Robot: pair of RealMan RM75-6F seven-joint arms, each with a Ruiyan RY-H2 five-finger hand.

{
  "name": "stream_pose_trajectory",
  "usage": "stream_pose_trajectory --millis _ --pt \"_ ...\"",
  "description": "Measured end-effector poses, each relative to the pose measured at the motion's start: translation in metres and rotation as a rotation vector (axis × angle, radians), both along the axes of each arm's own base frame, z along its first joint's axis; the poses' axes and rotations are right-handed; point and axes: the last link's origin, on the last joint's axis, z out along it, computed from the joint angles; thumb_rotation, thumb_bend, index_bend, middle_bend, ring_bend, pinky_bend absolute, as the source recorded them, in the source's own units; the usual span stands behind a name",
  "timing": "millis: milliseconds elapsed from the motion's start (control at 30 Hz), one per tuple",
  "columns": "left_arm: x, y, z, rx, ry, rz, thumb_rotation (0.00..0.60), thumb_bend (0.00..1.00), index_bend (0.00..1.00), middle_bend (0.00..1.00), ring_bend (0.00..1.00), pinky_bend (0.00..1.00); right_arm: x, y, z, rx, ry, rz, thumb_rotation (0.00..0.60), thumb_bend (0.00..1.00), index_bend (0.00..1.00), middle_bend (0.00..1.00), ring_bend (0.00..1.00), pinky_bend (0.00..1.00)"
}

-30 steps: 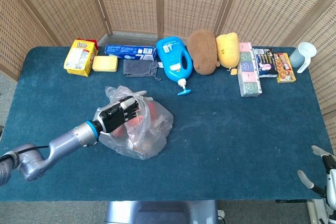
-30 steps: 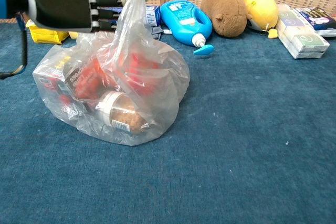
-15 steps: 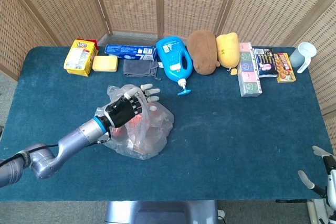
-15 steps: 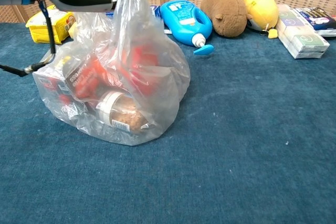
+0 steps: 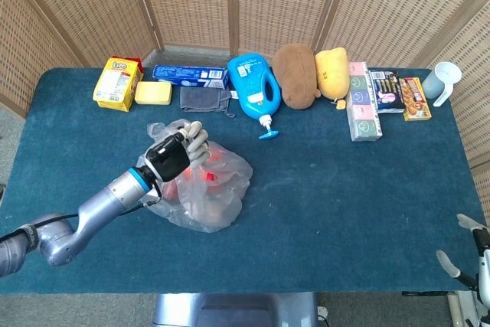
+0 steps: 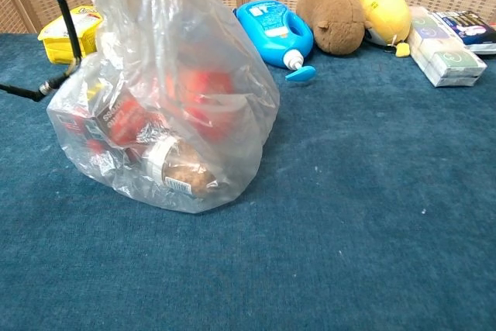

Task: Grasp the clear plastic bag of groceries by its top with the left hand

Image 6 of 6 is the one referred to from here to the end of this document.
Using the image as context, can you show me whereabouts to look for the clear plastic shopping bag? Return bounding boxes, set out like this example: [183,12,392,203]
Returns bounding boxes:
[46,0,281,215]

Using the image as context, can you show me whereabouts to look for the yellow snack package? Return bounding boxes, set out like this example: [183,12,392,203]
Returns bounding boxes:
[37,5,105,65]

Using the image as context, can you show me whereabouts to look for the red espresso coffee box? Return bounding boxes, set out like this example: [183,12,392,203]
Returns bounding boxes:
[95,92,175,156]

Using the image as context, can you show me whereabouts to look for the dark box with yellow print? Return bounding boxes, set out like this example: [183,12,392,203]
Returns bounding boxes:
[46,82,117,153]

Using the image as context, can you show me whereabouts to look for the orange red snack package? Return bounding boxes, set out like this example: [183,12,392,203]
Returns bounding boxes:
[162,67,249,142]

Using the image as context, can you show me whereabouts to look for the blue detergent pump bottle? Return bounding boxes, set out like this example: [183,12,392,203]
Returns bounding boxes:
[234,0,317,83]

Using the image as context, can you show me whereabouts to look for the clear jar with white lid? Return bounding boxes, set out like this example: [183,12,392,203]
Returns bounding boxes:
[142,136,230,198]

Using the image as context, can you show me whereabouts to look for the brown capybara plush toy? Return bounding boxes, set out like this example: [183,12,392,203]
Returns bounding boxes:
[295,0,367,56]

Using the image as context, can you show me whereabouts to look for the yellow plush toy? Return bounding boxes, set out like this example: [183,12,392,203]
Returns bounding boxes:
[355,0,412,59]

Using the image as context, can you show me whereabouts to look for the blue carpet table cover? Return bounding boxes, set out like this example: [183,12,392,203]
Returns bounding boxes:
[0,32,496,331]

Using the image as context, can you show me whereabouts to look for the pastel tissue multipack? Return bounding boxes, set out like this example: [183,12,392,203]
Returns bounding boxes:
[407,5,488,88]

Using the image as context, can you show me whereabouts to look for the dark blue printed package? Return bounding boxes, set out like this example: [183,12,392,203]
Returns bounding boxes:
[432,9,496,55]

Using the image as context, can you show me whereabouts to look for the black cable with connector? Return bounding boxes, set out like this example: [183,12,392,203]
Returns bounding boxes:
[0,0,83,103]

